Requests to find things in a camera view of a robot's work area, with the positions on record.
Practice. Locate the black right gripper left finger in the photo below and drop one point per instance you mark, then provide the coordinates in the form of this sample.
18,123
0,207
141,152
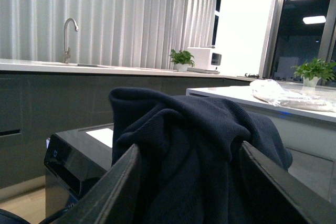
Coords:
113,198

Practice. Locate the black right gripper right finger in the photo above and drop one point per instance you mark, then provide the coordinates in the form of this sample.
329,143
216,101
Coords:
275,196

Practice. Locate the dark navy knit garment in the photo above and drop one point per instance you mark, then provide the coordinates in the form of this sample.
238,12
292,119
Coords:
188,147

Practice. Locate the dark grey washing machine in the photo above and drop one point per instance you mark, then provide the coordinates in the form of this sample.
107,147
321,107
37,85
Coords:
75,160

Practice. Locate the white kitchen island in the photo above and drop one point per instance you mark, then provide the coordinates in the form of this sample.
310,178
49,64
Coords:
310,136

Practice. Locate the clear plastic bag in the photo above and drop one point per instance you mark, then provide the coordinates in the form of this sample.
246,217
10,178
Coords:
271,92

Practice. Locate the dark kitchen counter cabinet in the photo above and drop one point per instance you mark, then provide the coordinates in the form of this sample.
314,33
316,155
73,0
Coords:
41,98

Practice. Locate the small potted plant right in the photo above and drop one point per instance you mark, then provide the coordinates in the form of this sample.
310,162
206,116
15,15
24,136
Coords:
315,70

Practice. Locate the small potted plant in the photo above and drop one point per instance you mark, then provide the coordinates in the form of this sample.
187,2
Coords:
315,70
182,59

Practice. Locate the white countertop appliance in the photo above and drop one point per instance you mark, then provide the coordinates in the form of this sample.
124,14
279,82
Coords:
206,60

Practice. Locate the chrome kitchen faucet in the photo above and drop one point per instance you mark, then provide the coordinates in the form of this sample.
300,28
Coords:
66,50

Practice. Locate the small potted plant left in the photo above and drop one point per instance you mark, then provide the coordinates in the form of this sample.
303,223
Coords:
182,59

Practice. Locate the white pleated curtain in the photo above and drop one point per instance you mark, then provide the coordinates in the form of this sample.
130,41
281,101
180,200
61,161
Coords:
128,33

